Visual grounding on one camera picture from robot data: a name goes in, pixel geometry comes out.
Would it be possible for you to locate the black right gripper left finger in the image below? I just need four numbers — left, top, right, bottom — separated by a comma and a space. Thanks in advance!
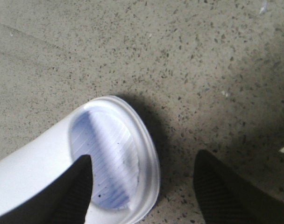
0, 155, 93, 224

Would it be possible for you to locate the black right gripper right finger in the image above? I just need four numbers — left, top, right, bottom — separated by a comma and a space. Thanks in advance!
193, 150, 284, 224

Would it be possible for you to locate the light blue slipper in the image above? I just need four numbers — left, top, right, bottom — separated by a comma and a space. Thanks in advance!
0, 96, 160, 224

